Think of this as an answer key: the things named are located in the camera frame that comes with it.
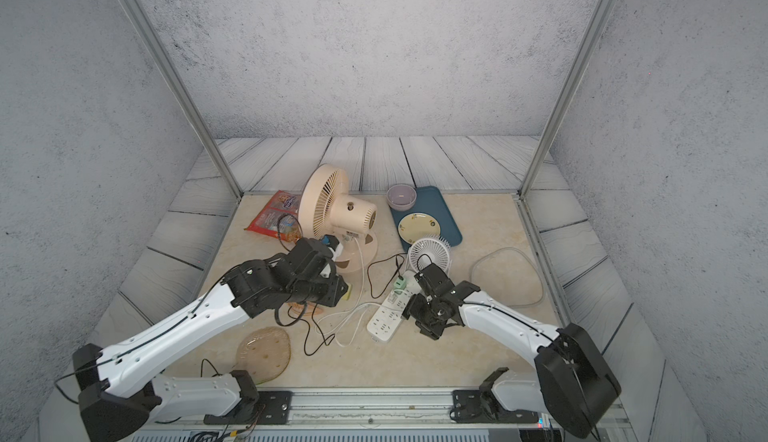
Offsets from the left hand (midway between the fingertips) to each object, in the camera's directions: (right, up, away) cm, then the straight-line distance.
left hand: (349, 291), depth 71 cm
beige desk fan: (-8, +20, +12) cm, 24 cm away
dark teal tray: (+25, +24, +47) cm, 58 cm away
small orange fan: (-7, -1, -10) cm, 12 cm away
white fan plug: (-2, +11, -4) cm, 12 cm away
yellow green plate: (+18, +14, +39) cm, 45 cm away
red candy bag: (-31, +17, +37) cm, 50 cm away
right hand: (+14, -11, +10) cm, 21 cm away
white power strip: (+8, -12, +14) cm, 20 cm away
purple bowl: (+13, +25, +44) cm, 52 cm away
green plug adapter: (+12, -2, +16) cm, 21 cm away
